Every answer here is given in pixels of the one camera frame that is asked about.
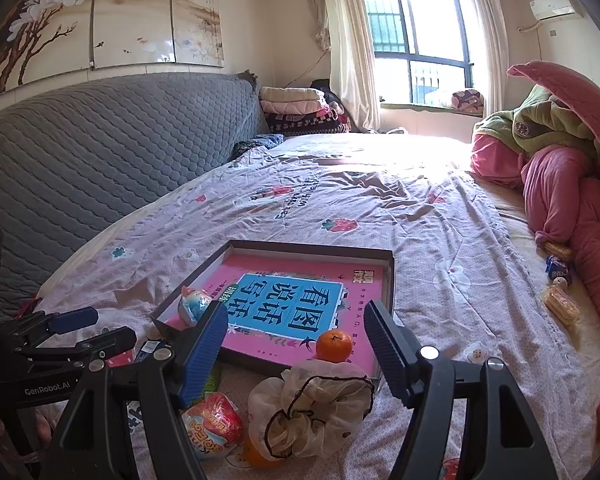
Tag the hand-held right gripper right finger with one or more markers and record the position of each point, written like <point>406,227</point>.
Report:
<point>387,355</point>

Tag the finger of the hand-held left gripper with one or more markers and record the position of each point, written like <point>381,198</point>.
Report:
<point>75,318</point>
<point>105,341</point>

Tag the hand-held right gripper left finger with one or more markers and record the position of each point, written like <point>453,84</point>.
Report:
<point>205,355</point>

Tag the orange tangerine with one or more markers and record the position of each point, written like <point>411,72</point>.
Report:
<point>254,455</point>
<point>334,345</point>

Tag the shallow cardboard box tray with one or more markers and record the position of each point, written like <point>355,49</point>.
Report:
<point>310,256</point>

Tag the dark blue snack packet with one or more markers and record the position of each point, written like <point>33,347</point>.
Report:
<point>147,349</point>

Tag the pink book with blue panel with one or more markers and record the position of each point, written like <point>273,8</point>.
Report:
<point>260,267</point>

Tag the printed bed sheet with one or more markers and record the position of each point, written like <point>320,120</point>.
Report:
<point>380,200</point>

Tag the grey quilted headboard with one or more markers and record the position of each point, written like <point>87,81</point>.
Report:
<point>105,150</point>

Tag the small snack packets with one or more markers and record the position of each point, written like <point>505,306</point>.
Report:
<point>562,305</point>

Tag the small yellow snack packet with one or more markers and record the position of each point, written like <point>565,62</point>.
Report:
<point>557,250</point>

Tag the dark blue cloth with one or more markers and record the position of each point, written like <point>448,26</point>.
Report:
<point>252,147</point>

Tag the pink quilt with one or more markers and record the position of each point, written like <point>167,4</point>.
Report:
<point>555,185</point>

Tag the stack of folded blankets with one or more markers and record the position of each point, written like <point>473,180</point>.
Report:
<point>292,105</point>

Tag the patterned pillow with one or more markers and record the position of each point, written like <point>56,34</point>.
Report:
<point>465,100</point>

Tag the black bag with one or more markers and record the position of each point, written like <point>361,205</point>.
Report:
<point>325,87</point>

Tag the green blanket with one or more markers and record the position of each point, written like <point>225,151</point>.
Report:
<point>535,120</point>

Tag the black framed window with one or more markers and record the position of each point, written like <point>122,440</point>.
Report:
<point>415,35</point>

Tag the salmon pink blanket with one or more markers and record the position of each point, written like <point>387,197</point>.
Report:
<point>570,90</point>

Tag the cream curtain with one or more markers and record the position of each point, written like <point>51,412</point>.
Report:
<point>490,40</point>
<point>345,35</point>

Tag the white air conditioner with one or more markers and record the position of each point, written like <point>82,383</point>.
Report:
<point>555,5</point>

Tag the floral wall panel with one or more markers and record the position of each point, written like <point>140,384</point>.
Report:
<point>105,15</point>

